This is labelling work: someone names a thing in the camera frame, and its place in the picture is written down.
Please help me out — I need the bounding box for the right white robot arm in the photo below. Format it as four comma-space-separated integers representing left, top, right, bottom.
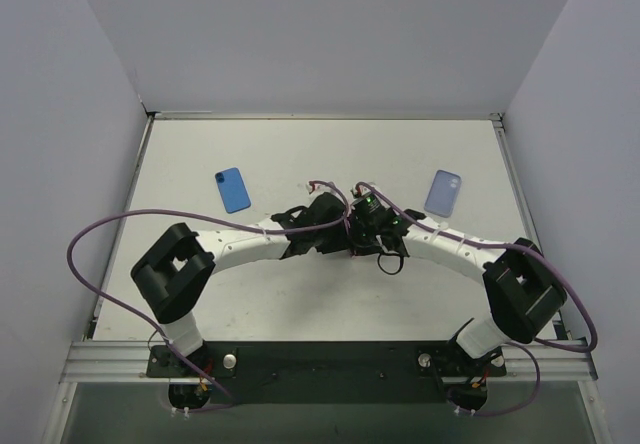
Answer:
349, 186, 567, 359

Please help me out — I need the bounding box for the blue phone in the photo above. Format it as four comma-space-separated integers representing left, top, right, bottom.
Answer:
215, 167, 251, 214

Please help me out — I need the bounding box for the aluminium frame rail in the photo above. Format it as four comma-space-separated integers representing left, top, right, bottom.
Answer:
72, 116, 595, 402

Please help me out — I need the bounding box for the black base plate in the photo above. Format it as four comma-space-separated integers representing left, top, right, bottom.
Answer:
145, 341, 506, 408

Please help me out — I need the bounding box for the lavender phone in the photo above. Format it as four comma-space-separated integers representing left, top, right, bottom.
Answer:
424, 169, 462, 217

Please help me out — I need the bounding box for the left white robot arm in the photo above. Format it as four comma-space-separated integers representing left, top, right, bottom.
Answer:
131, 192, 348, 376

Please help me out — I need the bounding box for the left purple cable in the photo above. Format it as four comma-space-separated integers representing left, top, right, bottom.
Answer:
67, 179, 351, 415

